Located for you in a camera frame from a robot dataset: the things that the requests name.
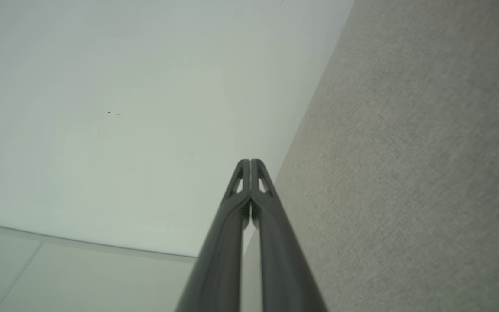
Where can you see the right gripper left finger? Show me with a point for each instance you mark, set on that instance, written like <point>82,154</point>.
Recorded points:
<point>223,260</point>

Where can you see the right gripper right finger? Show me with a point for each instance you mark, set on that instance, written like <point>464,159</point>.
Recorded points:
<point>280,260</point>

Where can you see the grey fabric work surface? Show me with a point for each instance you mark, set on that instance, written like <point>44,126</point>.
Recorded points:
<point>405,173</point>

